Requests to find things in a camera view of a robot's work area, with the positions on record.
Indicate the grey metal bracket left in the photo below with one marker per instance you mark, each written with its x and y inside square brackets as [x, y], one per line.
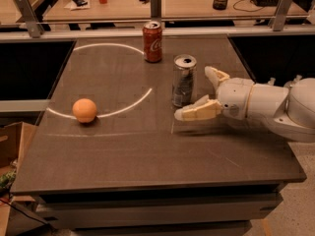
[34, 27]

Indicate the silver redbull can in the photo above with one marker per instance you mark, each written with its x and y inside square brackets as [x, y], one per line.
[183, 79]

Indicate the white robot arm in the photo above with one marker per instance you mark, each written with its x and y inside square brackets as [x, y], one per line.
[288, 111]

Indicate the grey table drawer base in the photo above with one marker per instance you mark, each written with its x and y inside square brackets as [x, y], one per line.
[159, 206]

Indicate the grey metal bracket right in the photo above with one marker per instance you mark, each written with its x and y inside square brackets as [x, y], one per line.
[276, 23]

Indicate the cardboard box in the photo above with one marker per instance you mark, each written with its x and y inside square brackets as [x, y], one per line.
[15, 140]

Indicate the grey metal bracket middle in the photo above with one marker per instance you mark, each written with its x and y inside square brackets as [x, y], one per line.
[155, 9]

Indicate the red coca-cola can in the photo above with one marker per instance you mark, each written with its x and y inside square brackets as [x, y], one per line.
[152, 37]

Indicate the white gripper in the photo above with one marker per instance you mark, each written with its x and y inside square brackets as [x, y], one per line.
[235, 97]

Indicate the grey metal bracket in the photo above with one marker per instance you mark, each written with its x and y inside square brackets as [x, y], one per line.
[276, 23]
[155, 9]
[34, 27]

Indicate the orange fruit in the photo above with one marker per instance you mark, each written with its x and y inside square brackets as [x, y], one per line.
[84, 110]

